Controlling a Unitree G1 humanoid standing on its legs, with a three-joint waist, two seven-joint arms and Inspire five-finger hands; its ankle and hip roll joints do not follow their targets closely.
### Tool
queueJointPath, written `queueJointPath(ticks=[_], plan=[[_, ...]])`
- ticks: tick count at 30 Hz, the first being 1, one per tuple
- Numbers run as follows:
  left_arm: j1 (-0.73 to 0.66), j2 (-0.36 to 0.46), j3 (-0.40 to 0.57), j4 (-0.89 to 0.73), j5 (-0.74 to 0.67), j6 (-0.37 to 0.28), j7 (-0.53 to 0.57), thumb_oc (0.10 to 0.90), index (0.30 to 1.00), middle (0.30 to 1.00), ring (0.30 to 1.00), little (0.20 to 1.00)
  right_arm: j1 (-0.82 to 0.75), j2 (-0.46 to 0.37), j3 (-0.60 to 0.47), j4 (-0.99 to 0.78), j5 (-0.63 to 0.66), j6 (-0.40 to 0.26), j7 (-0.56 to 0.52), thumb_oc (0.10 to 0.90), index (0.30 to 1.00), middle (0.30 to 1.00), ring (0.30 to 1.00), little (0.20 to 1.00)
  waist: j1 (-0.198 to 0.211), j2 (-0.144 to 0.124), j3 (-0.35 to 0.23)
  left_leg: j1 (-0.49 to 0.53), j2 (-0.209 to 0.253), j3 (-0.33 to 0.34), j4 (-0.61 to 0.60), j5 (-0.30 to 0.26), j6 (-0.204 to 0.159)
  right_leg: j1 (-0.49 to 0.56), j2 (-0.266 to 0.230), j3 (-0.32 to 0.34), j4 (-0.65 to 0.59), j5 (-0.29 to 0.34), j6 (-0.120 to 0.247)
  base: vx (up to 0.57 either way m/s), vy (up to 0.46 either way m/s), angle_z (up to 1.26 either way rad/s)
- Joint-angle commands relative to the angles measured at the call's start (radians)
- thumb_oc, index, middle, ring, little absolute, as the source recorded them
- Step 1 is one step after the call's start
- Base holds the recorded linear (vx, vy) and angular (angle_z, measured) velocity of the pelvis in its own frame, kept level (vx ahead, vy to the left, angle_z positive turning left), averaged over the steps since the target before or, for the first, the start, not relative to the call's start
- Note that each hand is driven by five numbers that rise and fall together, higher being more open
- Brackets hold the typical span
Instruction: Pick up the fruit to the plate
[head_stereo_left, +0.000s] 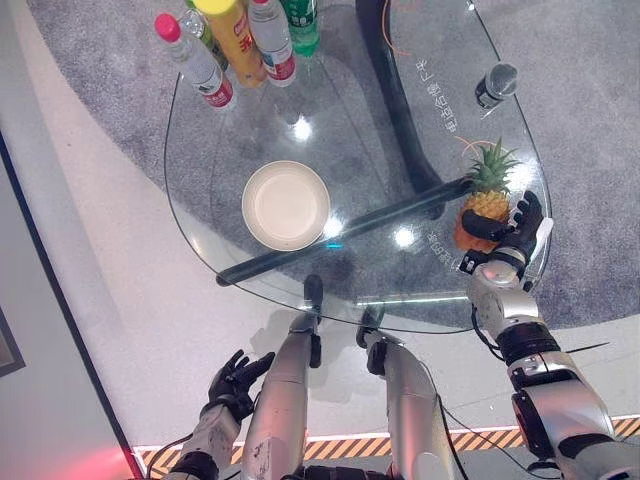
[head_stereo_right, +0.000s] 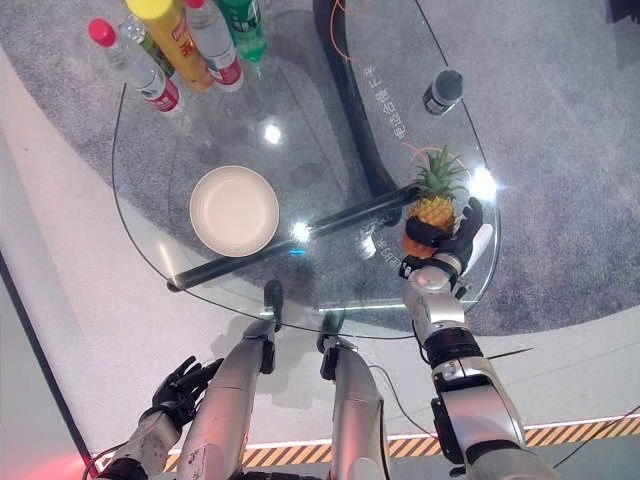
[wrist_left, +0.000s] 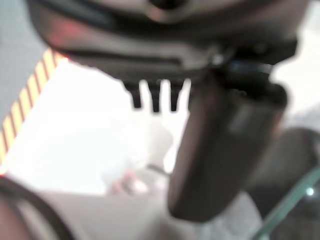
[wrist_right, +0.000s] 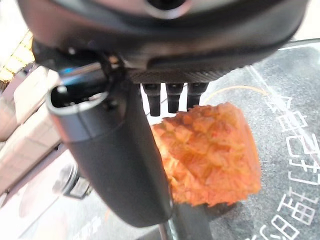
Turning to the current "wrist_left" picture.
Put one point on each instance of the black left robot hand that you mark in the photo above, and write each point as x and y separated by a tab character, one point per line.
215	140

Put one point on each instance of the dark round object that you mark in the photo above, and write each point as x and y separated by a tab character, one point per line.
287	160

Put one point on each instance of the glass table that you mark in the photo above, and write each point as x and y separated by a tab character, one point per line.
297	197

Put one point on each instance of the yellow red striped floor tape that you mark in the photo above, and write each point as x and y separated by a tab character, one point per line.
27	100

